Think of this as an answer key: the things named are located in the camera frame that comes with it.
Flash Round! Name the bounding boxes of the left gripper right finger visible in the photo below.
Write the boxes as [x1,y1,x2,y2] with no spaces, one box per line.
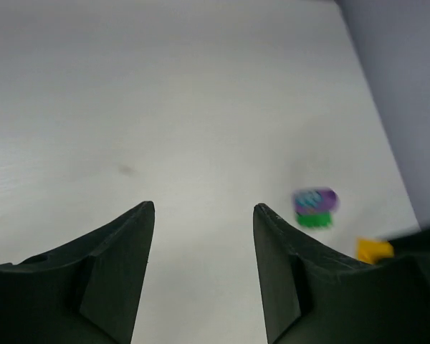
[253,204,430,343]

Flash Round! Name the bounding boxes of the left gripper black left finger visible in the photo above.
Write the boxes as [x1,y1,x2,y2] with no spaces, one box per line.
[0,201,155,343]

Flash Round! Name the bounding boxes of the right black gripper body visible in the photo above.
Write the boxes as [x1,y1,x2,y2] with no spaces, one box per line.
[387,224,430,257]

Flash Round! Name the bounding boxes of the yellow lego brick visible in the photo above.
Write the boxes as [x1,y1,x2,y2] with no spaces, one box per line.
[356,238,395,264]

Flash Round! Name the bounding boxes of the green lego brick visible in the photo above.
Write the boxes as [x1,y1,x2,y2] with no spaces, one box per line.
[295,211,333,229]

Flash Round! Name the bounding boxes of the purple lego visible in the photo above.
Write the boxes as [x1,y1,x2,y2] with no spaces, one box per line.
[292,187,340,214]

